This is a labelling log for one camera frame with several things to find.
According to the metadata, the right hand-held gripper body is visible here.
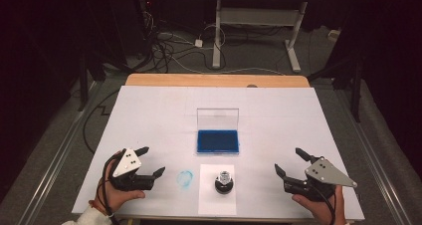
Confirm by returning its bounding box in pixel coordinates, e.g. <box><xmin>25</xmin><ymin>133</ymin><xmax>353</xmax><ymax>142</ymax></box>
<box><xmin>284</xmin><ymin>156</ymin><xmax>358</xmax><ymax>202</ymax></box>

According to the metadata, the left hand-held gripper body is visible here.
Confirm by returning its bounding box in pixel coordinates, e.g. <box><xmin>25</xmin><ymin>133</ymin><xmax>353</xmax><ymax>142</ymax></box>
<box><xmin>108</xmin><ymin>147</ymin><xmax>156</xmax><ymax>192</ymax></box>

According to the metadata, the blue case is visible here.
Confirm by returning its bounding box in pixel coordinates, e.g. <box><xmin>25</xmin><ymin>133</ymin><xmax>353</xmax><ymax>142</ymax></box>
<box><xmin>196</xmin><ymin>108</ymin><xmax>241</xmax><ymax>155</ymax></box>

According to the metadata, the person's left hand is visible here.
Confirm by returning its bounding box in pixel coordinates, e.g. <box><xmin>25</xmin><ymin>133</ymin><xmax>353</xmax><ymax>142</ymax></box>
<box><xmin>94</xmin><ymin>149</ymin><xmax>147</xmax><ymax>213</ymax></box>

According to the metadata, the person's right hand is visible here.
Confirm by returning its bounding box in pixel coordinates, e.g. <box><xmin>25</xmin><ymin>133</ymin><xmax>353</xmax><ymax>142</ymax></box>
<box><xmin>292</xmin><ymin>184</ymin><xmax>348</xmax><ymax>225</ymax></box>

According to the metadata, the white table cover board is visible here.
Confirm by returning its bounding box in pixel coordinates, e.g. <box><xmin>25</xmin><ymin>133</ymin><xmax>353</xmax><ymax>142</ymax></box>
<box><xmin>71</xmin><ymin>85</ymin><xmax>366</xmax><ymax>221</ymax></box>

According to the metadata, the orange wrist band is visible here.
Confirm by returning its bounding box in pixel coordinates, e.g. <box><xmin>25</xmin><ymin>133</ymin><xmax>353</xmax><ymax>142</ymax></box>
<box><xmin>88</xmin><ymin>199</ymin><xmax>111</xmax><ymax>218</ymax></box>

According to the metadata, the white paper sheet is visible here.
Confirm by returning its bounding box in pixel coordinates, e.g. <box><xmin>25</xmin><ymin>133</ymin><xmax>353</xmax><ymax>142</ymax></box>
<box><xmin>197</xmin><ymin>163</ymin><xmax>238</xmax><ymax>216</ymax></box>

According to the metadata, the wooden table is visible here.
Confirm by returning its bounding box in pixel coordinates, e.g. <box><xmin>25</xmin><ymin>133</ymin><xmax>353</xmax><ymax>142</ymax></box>
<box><xmin>124</xmin><ymin>73</ymin><xmax>312</xmax><ymax>89</ymax></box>

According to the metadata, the left hand-held gripper black cable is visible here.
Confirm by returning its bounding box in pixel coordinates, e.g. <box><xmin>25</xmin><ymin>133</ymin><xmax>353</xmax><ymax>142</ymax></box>
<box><xmin>100</xmin><ymin>153</ymin><xmax>120</xmax><ymax>225</ymax></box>

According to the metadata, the hand-held gripper black cable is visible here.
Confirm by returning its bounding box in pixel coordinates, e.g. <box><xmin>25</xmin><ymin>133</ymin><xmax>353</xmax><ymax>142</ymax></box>
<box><xmin>100</xmin><ymin>153</ymin><xmax>120</xmax><ymax>225</ymax></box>
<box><xmin>310</xmin><ymin>183</ymin><xmax>336</xmax><ymax>225</ymax></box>

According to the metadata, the right hand-held gripper black cable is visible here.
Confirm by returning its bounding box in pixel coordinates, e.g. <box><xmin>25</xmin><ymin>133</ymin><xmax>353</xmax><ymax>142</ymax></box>
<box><xmin>310</xmin><ymin>183</ymin><xmax>336</xmax><ymax>225</ymax></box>

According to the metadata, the aluminium floor rail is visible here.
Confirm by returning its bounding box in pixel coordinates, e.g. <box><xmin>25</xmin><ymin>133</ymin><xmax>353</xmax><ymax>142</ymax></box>
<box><xmin>18</xmin><ymin>81</ymin><xmax>105</xmax><ymax>225</ymax></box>
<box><xmin>333</xmin><ymin>88</ymin><xmax>413</xmax><ymax>225</ymax></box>

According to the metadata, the black floor cable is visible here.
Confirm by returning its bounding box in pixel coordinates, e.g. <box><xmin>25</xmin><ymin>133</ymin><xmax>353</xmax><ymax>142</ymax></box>
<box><xmin>82</xmin><ymin>91</ymin><xmax>121</xmax><ymax>153</ymax></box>

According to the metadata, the white floor cable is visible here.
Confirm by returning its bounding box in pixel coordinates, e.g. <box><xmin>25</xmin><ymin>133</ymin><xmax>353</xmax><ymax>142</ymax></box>
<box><xmin>158</xmin><ymin>32</ymin><xmax>287</xmax><ymax>77</ymax></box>

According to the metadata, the white metal table frame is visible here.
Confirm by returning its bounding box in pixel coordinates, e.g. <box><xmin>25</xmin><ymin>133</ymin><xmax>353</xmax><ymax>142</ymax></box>
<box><xmin>198</xmin><ymin>0</ymin><xmax>353</xmax><ymax>74</ymax></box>

